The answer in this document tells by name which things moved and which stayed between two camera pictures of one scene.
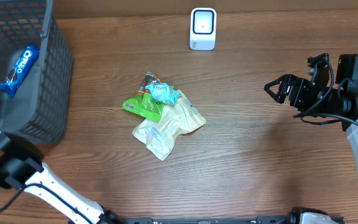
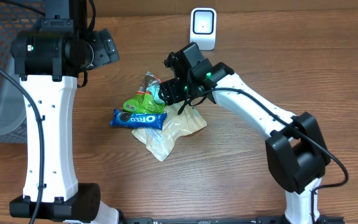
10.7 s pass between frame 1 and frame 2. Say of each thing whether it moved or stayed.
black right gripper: moved
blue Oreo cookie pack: moved
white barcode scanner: stayed
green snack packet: stayed
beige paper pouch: stayed
